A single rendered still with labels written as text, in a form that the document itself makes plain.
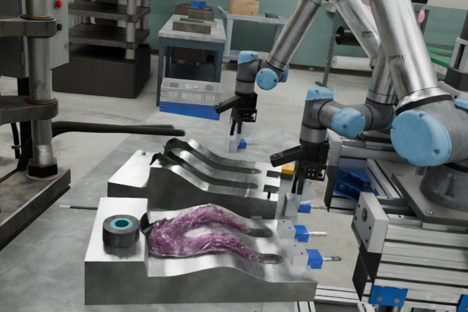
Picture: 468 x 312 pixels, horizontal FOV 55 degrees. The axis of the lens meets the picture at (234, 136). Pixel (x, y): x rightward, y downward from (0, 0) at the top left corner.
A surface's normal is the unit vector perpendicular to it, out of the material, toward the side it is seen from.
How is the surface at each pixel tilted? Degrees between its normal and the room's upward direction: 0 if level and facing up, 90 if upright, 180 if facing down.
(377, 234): 90
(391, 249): 90
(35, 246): 0
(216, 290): 90
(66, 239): 0
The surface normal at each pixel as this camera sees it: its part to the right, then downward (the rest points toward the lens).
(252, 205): -0.15, 0.33
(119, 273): 0.15, 0.36
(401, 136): -0.84, 0.20
